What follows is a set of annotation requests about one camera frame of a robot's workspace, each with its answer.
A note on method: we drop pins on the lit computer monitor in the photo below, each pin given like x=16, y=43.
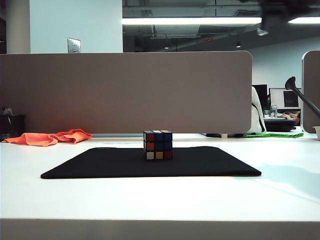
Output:
x=277, y=97

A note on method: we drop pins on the red ceiling sign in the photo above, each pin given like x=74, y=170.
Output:
x=204, y=40

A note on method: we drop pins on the clear water bottle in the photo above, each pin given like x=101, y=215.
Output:
x=274, y=111

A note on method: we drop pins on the orange cloth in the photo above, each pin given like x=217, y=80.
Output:
x=37, y=140

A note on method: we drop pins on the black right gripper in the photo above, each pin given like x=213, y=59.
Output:
x=287, y=10

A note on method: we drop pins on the multicoloured puzzle cube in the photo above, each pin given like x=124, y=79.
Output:
x=158, y=145

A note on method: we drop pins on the seated background person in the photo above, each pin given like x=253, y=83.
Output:
x=292, y=116

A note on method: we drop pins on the long ceiling light strip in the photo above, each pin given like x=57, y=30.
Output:
x=200, y=20

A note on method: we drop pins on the dark computer monitor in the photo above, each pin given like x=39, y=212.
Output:
x=263, y=92

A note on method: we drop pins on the black bulky bag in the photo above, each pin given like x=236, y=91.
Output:
x=277, y=125

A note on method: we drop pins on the black ceiling spotlight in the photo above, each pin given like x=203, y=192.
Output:
x=238, y=45

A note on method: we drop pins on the silver wall plate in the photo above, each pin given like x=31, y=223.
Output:
x=74, y=45

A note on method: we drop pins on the black stand pole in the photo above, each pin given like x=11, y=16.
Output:
x=291, y=83

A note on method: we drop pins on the black mouse pad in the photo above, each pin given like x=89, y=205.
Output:
x=112, y=165

